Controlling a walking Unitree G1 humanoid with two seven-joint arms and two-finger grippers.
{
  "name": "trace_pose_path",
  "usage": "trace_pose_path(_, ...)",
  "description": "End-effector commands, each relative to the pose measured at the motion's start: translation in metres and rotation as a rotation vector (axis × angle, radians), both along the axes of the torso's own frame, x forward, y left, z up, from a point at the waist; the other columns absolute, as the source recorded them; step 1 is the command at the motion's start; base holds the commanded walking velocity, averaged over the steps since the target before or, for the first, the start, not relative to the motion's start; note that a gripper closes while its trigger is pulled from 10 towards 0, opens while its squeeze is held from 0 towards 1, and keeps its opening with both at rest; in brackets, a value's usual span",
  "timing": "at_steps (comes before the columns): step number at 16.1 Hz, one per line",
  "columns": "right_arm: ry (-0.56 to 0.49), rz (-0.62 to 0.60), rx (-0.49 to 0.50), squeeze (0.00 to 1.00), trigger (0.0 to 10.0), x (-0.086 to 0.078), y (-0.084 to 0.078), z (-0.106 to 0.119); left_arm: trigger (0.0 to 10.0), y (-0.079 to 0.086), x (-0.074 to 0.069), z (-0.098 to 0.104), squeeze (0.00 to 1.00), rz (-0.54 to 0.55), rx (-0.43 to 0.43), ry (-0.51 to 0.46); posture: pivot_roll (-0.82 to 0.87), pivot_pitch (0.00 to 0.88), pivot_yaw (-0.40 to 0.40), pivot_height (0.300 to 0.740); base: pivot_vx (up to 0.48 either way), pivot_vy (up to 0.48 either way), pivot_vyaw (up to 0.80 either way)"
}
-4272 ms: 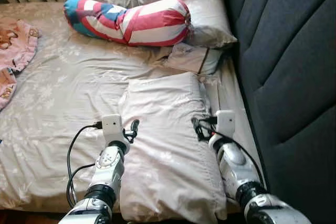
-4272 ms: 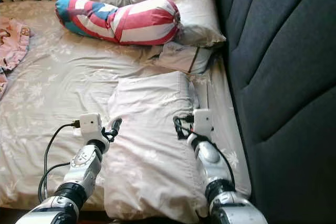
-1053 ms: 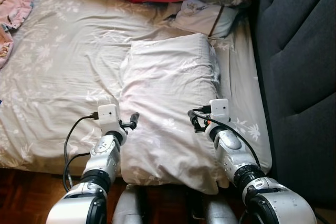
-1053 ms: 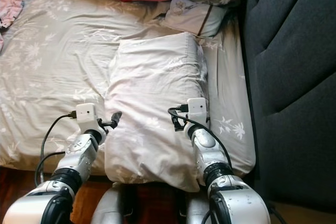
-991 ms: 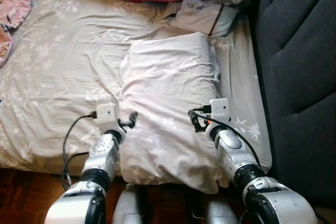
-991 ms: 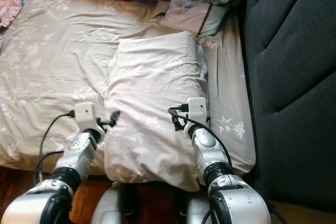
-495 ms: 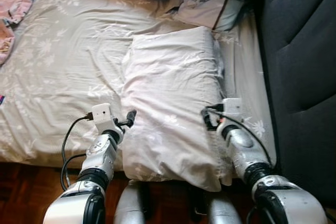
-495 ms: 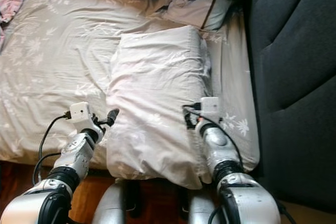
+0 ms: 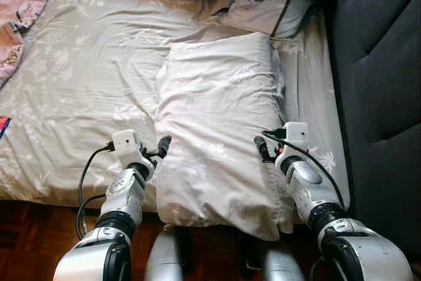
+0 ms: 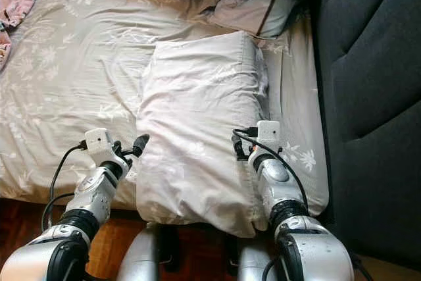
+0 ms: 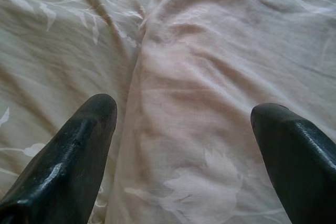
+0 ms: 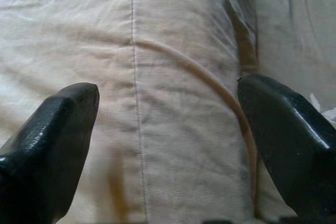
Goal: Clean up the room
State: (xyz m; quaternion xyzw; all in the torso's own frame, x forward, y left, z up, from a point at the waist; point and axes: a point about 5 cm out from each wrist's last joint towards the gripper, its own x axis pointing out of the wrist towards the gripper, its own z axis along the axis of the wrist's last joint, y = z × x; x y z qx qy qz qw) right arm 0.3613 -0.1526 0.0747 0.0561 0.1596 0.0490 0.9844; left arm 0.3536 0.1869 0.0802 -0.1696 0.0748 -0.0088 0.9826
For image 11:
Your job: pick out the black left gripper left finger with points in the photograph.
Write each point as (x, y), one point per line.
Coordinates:
(65, 161)

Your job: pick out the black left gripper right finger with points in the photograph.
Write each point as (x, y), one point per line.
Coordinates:
(302, 161)

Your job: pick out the bed with grey floral sheet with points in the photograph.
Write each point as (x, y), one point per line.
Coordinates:
(52, 51)

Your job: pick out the grey floral pillow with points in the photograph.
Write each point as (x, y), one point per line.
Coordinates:
(197, 90)

